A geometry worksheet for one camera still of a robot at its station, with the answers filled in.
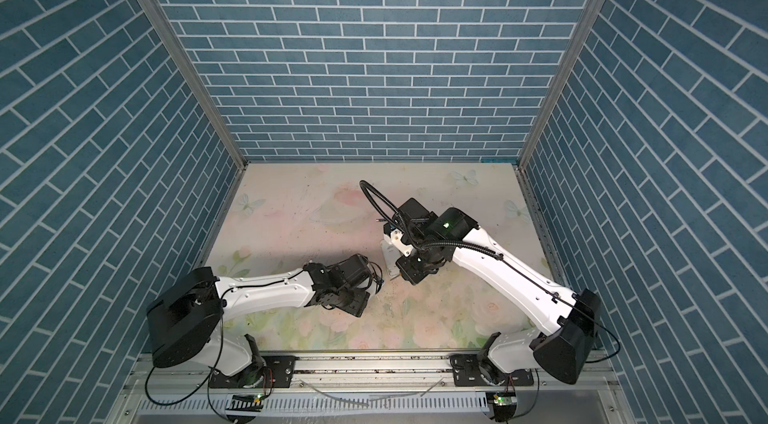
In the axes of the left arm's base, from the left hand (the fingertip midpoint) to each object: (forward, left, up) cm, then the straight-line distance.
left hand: (360, 303), depth 85 cm
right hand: (+2, -12, +18) cm, 22 cm away
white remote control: (+15, -9, +1) cm, 17 cm away
